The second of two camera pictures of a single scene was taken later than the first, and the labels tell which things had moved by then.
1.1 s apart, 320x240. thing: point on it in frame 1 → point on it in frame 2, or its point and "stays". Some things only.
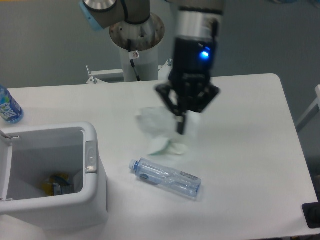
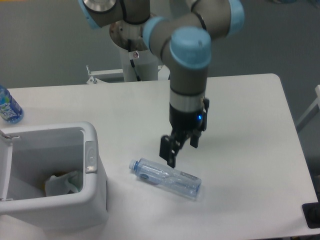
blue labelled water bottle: x=10 y=110 stays
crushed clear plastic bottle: x=179 y=182 stays
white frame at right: x=311 y=112 stays
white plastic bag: x=162 y=123 → x=63 y=184
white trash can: x=29 y=155 stays
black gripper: x=194 y=58 → x=186 y=121
